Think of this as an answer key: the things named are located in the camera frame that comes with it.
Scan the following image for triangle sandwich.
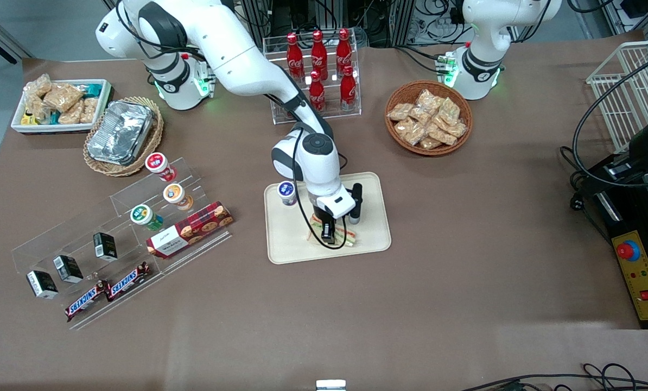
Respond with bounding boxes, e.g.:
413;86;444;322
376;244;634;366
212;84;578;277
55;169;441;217
307;213;358;249

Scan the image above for cream plastic serving tray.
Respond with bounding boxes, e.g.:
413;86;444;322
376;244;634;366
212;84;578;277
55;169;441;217
263;172;392;265

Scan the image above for cup with purple lid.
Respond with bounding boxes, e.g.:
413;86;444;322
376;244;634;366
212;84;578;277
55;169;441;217
277;181;299;207

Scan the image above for black sealing machine yellow panel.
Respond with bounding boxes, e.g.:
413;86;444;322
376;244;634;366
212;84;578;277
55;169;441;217
590;155;648;330

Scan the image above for round brown wicker basket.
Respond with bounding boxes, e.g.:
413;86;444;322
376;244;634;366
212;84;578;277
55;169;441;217
384;80;474;157

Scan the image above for red emergency stop button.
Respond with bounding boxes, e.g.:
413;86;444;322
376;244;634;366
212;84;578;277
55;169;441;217
616;239;641;262

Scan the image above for clear acrylic bottle rack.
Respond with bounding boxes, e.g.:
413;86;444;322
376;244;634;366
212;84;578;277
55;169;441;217
263;34;362;125

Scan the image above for red cola bottle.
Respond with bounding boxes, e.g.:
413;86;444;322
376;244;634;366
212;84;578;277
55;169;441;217
340;65;358;109
287;33;305;78
336;28;354;71
308;70;326;112
311;30;329;74

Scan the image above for red tartan cookie box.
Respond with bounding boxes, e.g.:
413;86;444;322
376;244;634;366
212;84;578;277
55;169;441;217
146;201;234;259

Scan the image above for cup with orange lid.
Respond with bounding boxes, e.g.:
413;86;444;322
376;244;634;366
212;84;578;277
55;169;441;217
162;182;194;212

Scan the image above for white box green terminals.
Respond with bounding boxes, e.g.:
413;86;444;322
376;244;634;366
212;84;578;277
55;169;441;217
193;59;217;99
435;53;461;89

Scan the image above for cup with red lid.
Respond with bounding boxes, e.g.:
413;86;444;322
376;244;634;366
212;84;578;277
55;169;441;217
144;152;177;183

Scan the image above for cup with green lid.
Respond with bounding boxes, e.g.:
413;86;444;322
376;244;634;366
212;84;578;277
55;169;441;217
130;204;164;232

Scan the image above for snickers chocolate bar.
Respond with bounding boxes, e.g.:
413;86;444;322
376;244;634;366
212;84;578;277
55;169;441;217
65;280;111;323
105;261;151;302

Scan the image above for small black carton box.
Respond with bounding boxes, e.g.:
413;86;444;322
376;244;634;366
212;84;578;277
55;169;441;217
26;270;59;300
92;232;119;262
52;255;84;284

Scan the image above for aluminium foil food container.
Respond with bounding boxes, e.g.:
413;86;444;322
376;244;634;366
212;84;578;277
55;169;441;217
87;100;157;167

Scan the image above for clear acrylic stepped shelf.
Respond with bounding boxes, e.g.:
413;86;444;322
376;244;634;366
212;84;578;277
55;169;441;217
11;157;233;332

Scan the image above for light woven wicker basket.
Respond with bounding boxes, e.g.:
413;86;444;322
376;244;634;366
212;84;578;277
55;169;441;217
83;96;165;178

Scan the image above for brown pastry snack pack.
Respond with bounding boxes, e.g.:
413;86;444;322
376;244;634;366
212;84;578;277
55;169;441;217
26;98;50;123
80;97;100;124
58;103;85;125
23;74;53;99
43;83;85;113

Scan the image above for white rectangular plastic bin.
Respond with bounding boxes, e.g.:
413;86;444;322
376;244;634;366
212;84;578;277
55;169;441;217
10;79;113;135

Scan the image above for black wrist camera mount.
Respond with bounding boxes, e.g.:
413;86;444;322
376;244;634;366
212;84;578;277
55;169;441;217
349;183;364;225

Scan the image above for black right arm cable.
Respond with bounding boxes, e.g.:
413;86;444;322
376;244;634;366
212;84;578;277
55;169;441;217
291;126;352;249

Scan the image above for white wire rack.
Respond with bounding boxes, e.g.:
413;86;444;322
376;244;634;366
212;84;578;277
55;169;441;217
586;40;648;154

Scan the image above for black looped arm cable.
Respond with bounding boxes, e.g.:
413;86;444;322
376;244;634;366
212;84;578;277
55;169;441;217
571;49;648;188

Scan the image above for black power cable with plug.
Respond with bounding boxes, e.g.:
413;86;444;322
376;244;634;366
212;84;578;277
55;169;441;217
560;146;593;211

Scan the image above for aluminium profile equipment frame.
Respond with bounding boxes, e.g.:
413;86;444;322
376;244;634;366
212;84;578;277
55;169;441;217
232;0;466;48

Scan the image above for long black cable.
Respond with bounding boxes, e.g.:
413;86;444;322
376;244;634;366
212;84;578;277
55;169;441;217
460;363;648;391

